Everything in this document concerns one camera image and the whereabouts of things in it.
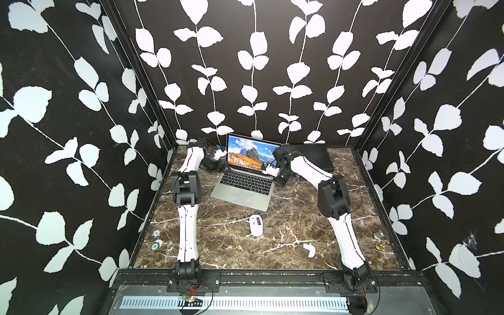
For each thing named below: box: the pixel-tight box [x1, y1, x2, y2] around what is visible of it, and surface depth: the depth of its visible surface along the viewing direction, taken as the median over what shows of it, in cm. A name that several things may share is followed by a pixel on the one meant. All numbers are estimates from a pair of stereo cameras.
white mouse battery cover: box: [302, 243, 316, 258], surface depth 84 cm
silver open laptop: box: [210, 133, 283, 213], surface depth 104 cm
